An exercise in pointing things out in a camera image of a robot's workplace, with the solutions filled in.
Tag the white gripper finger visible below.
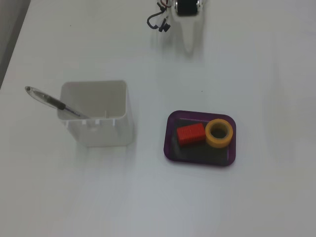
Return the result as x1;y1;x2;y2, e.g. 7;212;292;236
176;21;199;54

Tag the white gripper body, black motor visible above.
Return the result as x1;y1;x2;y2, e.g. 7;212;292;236
172;0;206;24

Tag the red cube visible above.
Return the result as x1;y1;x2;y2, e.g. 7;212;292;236
176;122;206;148

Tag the yellow tape roll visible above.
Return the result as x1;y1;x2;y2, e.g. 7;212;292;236
205;118;234;149

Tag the purple tray with black base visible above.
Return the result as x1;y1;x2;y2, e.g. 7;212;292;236
163;110;237;169

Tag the white plastic pen holder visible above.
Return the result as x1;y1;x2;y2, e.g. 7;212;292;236
57;79;135;148

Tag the clear black ballpoint pen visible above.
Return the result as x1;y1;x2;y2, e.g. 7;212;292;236
24;85;91;120

